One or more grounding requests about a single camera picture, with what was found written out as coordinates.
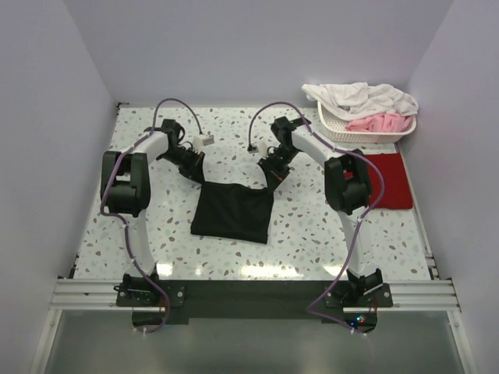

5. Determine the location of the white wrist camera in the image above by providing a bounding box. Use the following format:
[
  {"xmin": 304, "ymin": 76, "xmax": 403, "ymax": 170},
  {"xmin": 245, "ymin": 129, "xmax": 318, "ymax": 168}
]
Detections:
[
  {"xmin": 192, "ymin": 134, "xmax": 214, "ymax": 149},
  {"xmin": 247, "ymin": 142, "xmax": 269, "ymax": 157}
]

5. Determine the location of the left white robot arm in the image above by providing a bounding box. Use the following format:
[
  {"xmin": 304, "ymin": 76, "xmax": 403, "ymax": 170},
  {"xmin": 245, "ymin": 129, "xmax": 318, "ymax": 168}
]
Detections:
[{"xmin": 100, "ymin": 119, "xmax": 214, "ymax": 305}]

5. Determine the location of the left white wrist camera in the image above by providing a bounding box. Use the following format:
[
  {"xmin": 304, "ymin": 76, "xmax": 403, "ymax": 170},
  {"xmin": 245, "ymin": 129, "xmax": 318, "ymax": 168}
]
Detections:
[{"xmin": 192, "ymin": 134, "xmax": 214, "ymax": 149}]

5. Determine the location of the pink crumpled t shirt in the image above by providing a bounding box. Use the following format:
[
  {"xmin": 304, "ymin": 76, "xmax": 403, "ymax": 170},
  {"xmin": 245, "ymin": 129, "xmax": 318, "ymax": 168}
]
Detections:
[{"xmin": 345, "ymin": 113, "xmax": 412, "ymax": 133}]

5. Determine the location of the white crumpled t shirt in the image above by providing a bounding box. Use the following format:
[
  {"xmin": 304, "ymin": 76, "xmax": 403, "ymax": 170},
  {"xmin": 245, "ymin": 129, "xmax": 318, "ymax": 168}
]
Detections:
[{"xmin": 302, "ymin": 83, "xmax": 419, "ymax": 121}]

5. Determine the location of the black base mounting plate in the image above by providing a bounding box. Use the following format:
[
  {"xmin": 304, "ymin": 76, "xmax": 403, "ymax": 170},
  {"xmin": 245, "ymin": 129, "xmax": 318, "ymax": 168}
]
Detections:
[{"xmin": 114, "ymin": 275, "xmax": 394, "ymax": 332}]

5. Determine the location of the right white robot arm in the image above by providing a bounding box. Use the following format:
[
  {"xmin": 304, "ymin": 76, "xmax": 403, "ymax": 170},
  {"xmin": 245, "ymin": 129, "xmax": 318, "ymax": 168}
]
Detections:
[{"xmin": 258, "ymin": 117, "xmax": 383, "ymax": 306}]

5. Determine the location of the black t shirt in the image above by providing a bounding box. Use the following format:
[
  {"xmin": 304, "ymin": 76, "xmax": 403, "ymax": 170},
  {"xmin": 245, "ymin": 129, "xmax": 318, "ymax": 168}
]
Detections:
[{"xmin": 190, "ymin": 182, "xmax": 274, "ymax": 244}]

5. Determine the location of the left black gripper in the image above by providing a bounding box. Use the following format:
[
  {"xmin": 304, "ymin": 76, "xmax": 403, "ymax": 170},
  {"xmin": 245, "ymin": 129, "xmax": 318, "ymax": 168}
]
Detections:
[{"xmin": 159, "ymin": 146, "xmax": 205, "ymax": 185}]

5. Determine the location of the folded red t shirt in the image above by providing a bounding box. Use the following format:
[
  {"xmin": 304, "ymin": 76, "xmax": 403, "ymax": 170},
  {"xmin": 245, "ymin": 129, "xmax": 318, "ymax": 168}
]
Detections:
[{"xmin": 366, "ymin": 153, "xmax": 413, "ymax": 210}]

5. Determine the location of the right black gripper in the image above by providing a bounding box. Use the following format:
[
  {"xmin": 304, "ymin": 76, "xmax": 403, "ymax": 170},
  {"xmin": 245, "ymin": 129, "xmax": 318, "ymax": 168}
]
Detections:
[{"xmin": 259, "ymin": 146, "xmax": 300, "ymax": 193}]

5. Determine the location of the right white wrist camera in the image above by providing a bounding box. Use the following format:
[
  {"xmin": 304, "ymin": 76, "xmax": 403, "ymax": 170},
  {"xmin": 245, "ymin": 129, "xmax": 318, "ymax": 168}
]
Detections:
[{"xmin": 247, "ymin": 142, "xmax": 269, "ymax": 157}]

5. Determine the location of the white perforated laundry basket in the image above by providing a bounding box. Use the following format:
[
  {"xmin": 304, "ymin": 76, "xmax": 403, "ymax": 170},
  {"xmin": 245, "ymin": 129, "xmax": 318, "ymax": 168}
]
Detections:
[{"xmin": 317, "ymin": 103, "xmax": 416, "ymax": 143}]

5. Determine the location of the aluminium extrusion rail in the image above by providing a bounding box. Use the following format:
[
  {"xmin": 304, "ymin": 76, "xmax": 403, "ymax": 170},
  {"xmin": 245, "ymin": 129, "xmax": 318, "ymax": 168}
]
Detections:
[{"xmin": 50, "ymin": 279, "xmax": 461, "ymax": 312}]

